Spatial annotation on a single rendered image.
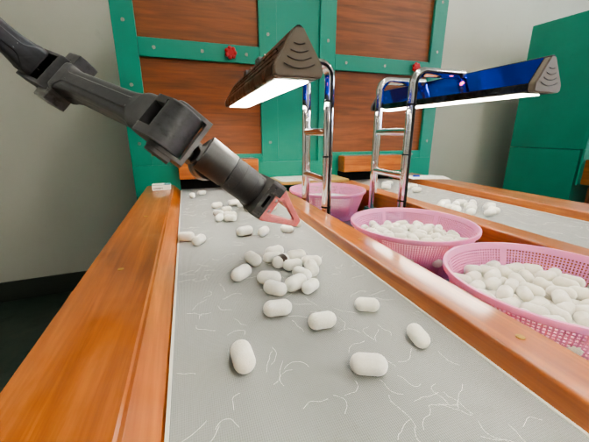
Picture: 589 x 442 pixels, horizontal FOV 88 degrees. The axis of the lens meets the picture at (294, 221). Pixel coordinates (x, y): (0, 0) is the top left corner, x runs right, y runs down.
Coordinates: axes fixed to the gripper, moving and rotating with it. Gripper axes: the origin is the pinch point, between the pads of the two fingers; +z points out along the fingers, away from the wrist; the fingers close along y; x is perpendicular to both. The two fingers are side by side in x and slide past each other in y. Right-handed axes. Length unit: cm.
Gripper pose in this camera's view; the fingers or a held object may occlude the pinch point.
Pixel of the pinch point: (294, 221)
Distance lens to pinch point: 55.3
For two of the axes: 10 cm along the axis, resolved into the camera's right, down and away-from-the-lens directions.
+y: -3.4, -2.6, 9.0
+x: -6.0, 8.0, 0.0
